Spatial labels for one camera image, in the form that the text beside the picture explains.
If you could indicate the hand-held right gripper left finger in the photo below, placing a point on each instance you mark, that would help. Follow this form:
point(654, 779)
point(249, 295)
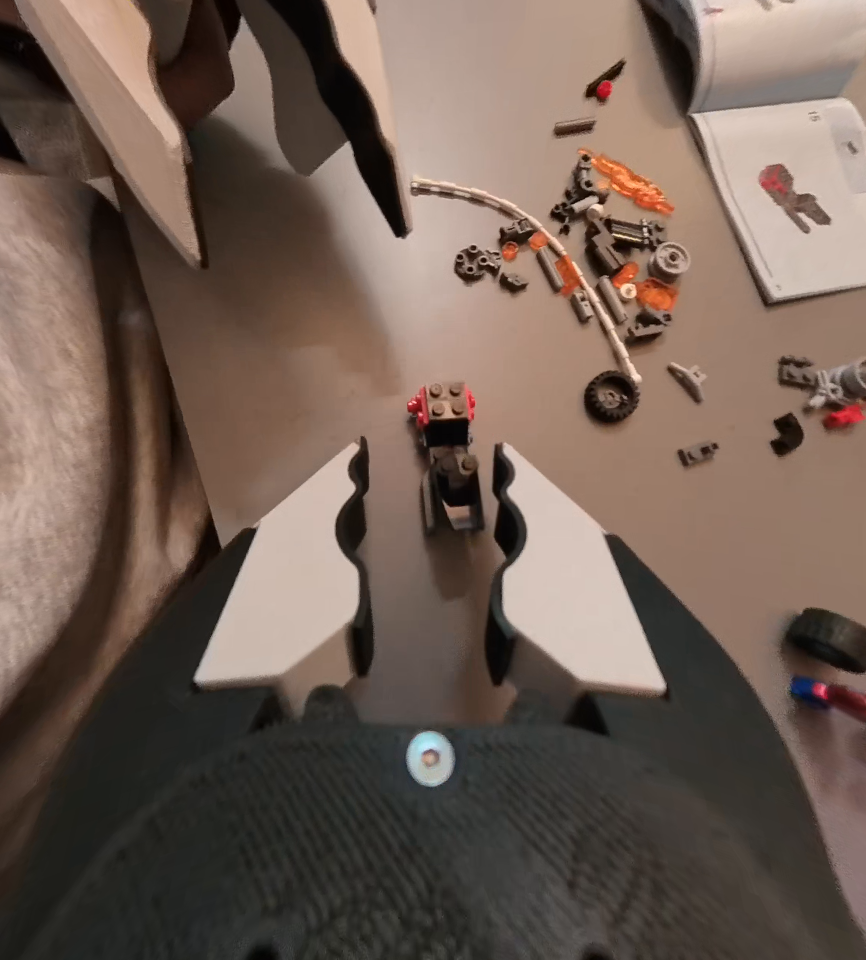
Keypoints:
point(283, 600)

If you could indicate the pile of small lego pieces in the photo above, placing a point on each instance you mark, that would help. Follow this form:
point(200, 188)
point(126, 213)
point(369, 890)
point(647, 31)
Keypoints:
point(613, 232)

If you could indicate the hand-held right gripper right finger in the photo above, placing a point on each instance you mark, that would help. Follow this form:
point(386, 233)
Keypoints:
point(583, 600)

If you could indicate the lego instruction booklet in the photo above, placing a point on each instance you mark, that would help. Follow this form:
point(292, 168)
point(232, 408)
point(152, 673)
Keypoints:
point(800, 225)

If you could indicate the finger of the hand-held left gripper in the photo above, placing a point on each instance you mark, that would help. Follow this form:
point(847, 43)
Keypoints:
point(118, 112)
point(328, 90)

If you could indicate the dark grey round lego plate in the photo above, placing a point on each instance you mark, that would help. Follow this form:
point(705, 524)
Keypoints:
point(476, 262)

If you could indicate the large orange lego flame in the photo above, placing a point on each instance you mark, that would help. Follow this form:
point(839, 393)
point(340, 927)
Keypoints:
point(628, 176)

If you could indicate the black curved lego piece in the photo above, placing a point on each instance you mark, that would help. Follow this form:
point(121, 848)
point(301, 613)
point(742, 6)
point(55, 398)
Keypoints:
point(785, 435)

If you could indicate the stacked grey lego rims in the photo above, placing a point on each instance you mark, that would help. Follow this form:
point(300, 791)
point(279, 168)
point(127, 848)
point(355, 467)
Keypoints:
point(864, 377)

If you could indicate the light grey lego bracket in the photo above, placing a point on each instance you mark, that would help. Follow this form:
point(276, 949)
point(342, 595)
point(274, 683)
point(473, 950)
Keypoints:
point(686, 377)

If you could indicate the dark grey lego bar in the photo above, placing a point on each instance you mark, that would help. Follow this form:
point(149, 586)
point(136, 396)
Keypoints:
point(574, 127)

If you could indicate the light grey lego connector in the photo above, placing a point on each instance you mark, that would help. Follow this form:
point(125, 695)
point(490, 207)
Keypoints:
point(821, 391)

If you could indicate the black and red lego build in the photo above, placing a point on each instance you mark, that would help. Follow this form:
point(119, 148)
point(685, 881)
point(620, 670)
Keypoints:
point(448, 420)

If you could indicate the red and blue lego minifigure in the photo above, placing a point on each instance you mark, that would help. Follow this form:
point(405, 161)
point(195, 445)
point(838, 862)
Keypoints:
point(853, 705)

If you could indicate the single grey lego wheel rim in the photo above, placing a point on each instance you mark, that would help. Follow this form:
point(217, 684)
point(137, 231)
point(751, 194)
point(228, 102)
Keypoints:
point(669, 262)

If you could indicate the wide black lego tyre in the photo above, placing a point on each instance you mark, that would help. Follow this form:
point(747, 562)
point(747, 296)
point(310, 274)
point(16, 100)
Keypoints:
point(832, 639)

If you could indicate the small spoked lego wheel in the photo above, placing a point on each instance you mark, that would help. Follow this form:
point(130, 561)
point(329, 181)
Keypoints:
point(590, 409)

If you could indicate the dark grey lego hinge plate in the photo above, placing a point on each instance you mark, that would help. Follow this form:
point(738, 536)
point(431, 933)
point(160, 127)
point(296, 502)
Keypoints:
point(797, 371)

